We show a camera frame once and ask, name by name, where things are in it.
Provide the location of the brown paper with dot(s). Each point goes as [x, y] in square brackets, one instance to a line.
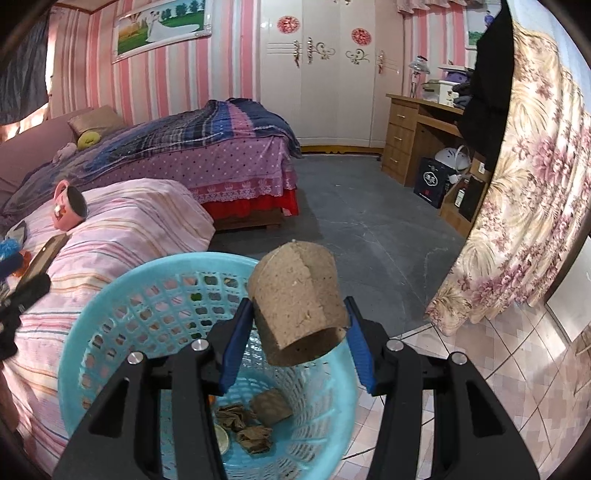
[256, 438]
[233, 415]

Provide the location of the dark window curtain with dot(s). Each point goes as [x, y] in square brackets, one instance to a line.
[21, 69]

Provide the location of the white plastic lid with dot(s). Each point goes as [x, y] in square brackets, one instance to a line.
[221, 438]

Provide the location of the large framed wall picture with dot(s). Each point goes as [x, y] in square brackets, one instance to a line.
[157, 27]

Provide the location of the orange plastic wrapper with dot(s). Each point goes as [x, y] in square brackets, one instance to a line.
[24, 267]

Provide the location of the small framed wall photo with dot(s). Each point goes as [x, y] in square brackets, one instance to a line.
[475, 27]

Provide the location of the red round paper decoration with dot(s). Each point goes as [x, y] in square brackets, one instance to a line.
[287, 24]
[361, 36]

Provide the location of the purple headboard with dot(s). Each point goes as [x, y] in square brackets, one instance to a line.
[32, 143]

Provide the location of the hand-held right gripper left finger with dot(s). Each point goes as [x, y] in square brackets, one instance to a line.
[235, 341]

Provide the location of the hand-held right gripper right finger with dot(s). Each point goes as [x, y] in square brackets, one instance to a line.
[360, 350]

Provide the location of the black flat box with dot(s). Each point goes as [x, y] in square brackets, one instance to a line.
[471, 198]

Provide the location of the pink cartoon mug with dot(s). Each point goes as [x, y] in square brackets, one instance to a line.
[62, 212]

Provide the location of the purple box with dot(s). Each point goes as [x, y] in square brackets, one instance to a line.
[459, 76]

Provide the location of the white storage box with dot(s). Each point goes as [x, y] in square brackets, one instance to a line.
[443, 90]

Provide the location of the black hanging coat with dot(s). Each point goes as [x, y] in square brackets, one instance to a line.
[489, 92]

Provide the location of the blue plastic bag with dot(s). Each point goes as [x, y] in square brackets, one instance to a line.
[8, 248]

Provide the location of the blue plastic basket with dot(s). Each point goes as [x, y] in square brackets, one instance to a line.
[115, 304]

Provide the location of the desk lamp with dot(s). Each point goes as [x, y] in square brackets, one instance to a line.
[419, 64]

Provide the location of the floral door curtain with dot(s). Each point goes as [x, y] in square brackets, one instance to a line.
[521, 207]

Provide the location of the bed with plaid blanket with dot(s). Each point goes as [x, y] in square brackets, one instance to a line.
[184, 129]

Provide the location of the black phone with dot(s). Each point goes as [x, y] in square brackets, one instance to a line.
[18, 230]

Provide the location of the white wardrobe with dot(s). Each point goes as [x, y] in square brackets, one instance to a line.
[332, 101]

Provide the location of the wooden desk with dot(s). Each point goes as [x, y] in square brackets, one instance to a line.
[399, 138]

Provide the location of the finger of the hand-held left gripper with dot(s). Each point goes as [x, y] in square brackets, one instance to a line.
[11, 266]
[30, 288]

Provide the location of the black printed box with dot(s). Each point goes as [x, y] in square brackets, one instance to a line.
[431, 182]

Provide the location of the yellow plush toy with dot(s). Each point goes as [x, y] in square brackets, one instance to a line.
[88, 140]

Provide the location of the pink plush toy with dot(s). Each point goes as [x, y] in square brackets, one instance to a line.
[64, 151]

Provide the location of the pink valance curtain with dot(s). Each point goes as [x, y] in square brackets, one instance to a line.
[415, 4]

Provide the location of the white round appliance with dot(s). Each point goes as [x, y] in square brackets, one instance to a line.
[450, 159]

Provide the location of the brown pillow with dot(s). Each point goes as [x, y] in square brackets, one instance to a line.
[97, 121]

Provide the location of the tan phone case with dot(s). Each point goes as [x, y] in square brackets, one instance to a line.
[44, 256]

